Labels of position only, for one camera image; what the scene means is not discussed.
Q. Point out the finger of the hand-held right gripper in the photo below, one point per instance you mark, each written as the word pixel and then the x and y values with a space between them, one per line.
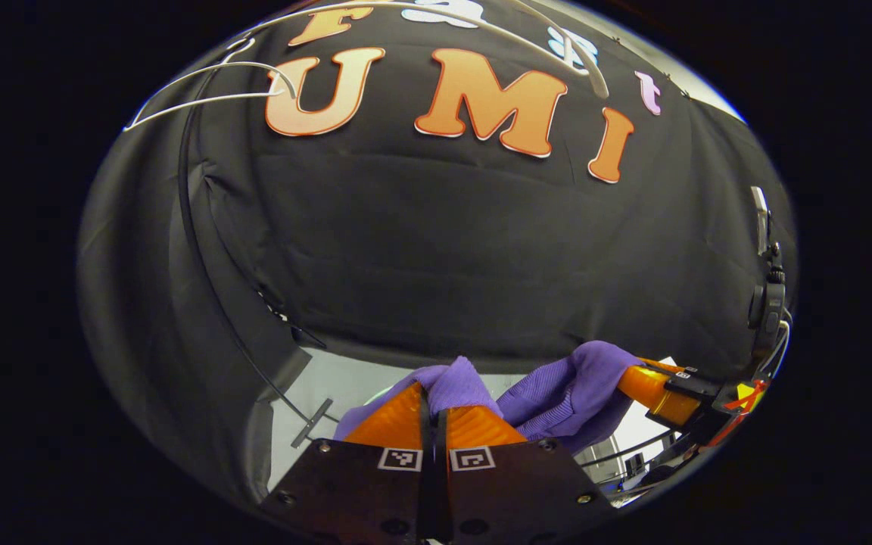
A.
pixel 655 390

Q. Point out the white plastic clothes hanger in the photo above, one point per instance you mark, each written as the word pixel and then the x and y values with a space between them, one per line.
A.
pixel 216 99
pixel 591 72

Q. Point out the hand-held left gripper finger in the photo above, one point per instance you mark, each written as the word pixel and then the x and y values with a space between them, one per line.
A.
pixel 443 499
pixel 427 499

